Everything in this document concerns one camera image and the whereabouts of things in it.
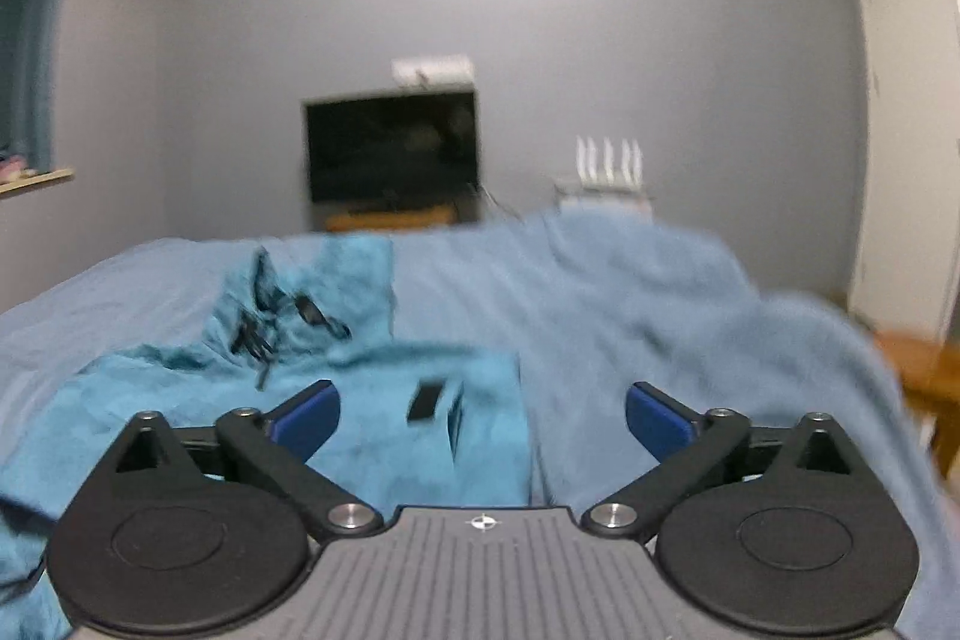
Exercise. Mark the teal hoodie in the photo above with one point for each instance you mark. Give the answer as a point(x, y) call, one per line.
point(150, 400)

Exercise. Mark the wooden furniture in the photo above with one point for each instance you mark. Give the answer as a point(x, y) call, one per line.
point(926, 377)

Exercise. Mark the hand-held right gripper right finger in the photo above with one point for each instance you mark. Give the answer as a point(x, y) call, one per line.
point(660, 419)

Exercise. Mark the light blue fleece blanket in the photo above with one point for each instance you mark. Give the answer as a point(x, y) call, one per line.
point(637, 310)

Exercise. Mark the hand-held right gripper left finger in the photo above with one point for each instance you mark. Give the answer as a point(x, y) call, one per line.
point(304, 419)

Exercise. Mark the white router with antennas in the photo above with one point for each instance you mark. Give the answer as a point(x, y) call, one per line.
point(604, 194)

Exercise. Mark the pink items on windowsill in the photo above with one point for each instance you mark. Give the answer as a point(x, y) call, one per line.
point(9, 168)

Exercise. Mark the black television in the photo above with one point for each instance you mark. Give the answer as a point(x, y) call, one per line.
point(390, 149)

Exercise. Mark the white door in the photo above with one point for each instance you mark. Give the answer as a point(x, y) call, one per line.
point(911, 123)

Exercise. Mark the teal window curtain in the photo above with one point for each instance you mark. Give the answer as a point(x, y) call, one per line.
point(26, 48)

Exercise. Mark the wooden television stand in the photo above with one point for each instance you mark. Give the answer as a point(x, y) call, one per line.
point(397, 218)

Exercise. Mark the wooden windowsill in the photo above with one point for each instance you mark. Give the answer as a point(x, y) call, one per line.
point(37, 181)

